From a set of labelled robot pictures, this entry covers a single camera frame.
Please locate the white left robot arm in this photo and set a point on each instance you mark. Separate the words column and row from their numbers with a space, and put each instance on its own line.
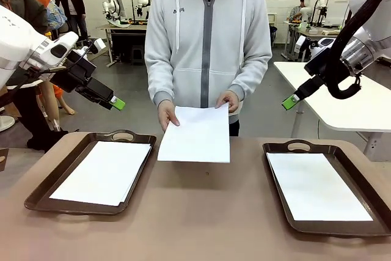
column 18, row 44

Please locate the black stool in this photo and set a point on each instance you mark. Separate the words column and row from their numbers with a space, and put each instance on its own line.
column 137, row 53

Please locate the person's left forearm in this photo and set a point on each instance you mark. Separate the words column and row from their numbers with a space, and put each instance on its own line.
column 252, row 71

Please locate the bystander in black jacket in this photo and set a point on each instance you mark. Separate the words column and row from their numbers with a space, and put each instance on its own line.
column 71, row 1

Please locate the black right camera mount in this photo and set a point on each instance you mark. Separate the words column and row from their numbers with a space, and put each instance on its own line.
column 319, row 62

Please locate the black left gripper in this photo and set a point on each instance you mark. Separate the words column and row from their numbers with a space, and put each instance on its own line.
column 94, row 91

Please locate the person in grey hoodie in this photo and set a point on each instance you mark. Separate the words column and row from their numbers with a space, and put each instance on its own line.
column 207, row 44

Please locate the brown cardboard piece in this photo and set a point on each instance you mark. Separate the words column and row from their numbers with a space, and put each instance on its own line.
column 3, row 160

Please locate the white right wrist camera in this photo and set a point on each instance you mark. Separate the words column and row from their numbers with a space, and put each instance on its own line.
column 300, row 44

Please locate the person's left hand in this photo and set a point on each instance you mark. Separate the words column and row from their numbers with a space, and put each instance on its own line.
column 232, row 100

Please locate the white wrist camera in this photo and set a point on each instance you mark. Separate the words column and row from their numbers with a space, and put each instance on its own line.
column 300, row 44
column 99, row 45

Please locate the white table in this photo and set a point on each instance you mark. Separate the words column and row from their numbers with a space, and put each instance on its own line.
column 351, row 114

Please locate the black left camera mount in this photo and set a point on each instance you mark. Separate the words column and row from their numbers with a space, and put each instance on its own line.
column 81, row 63

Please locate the person's right forearm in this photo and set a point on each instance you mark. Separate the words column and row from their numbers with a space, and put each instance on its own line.
column 160, row 83

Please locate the bystander in green jacket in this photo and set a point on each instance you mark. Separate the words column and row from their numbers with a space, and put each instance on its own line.
column 27, row 114

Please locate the grey work desk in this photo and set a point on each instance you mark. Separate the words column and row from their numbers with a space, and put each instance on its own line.
column 305, row 32

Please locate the white round fan base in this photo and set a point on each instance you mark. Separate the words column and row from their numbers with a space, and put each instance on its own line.
column 6, row 123

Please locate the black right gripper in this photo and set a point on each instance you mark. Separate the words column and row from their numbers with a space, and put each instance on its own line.
column 310, row 86

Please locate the grey metal table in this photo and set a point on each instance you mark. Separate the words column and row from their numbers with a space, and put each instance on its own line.
column 122, row 27

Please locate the person's right hand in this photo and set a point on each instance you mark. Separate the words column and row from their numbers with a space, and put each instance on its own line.
column 166, row 114

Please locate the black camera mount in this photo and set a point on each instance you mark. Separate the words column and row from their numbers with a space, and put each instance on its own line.
column 81, row 63
column 319, row 62

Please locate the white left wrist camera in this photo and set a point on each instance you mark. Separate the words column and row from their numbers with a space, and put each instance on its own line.
column 99, row 45

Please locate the seated background person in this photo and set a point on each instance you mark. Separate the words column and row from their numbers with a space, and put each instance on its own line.
column 295, row 12

